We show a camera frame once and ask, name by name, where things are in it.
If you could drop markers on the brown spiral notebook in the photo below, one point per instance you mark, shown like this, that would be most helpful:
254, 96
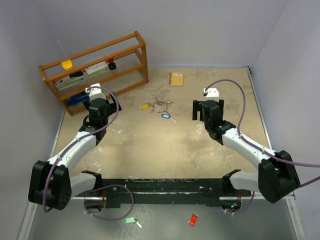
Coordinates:
176, 79

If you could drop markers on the white cardboard box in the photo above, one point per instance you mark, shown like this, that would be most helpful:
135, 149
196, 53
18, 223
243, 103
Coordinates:
97, 69

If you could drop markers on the green tagged key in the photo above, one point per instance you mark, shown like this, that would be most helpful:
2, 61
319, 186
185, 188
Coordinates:
132, 220

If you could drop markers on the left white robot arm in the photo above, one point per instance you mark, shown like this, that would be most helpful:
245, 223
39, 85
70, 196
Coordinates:
51, 185

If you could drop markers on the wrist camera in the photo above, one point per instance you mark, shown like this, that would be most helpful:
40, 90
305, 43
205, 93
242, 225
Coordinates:
95, 92
211, 92

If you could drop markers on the yellow tagged key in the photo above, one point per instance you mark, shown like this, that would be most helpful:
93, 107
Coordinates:
145, 106

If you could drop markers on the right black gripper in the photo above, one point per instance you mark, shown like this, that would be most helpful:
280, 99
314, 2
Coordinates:
197, 107

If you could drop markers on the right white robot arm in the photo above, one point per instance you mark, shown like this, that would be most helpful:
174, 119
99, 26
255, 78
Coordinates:
276, 175

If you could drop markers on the red black bottle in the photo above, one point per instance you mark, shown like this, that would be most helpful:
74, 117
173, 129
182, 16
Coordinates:
111, 64

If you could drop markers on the blue stapler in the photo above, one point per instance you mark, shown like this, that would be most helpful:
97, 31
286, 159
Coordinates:
77, 98

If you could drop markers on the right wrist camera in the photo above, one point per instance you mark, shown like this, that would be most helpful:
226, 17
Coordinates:
211, 92

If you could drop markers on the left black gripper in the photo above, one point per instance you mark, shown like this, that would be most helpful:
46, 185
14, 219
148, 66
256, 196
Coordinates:
111, 106

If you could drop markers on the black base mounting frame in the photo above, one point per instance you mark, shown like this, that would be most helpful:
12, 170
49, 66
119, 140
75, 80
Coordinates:
161, 191

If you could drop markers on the red tagged key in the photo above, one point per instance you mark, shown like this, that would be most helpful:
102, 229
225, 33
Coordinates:
192, 221

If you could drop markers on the black white stapler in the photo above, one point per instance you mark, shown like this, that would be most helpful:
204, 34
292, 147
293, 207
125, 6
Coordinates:
74, 79

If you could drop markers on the yellow lidded container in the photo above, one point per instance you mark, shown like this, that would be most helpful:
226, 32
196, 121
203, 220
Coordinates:
67, 65

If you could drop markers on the silver metal keyring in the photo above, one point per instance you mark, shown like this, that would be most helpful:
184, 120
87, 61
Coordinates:
160, 106

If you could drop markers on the blue tagged key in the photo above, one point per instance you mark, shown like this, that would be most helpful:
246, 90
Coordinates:
168, 116

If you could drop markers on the orange wooden shelf rack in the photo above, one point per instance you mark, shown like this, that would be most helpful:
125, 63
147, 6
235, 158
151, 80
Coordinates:
121, 63

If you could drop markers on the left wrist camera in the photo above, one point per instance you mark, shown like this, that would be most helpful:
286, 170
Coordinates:
95, 92

